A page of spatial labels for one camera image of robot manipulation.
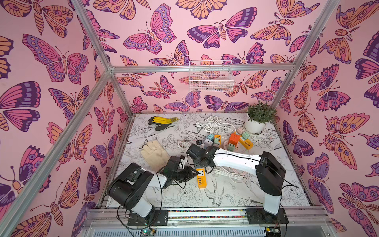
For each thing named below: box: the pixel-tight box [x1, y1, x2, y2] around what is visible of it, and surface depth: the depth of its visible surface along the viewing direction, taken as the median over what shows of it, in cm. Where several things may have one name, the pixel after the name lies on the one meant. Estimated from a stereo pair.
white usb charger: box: [203, 138, 214, 149], surface depth 96 cm
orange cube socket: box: [227, 132, 241, 146], surface depth 97 cm
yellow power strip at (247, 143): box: [238, 136, 254, 151], surface depth 102 cm
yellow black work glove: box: [148, 116, 180, 131], surface depth 115 cm
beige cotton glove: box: [140, 139, 171, 171], surface depth 99 cm
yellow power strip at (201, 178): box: [195, 167, 207, 190], surface depth 85 cm
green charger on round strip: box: [227, 143, 236, 152], surface depth 95 cm
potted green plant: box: [244, 99, 277, 134], surface depth 97 cm
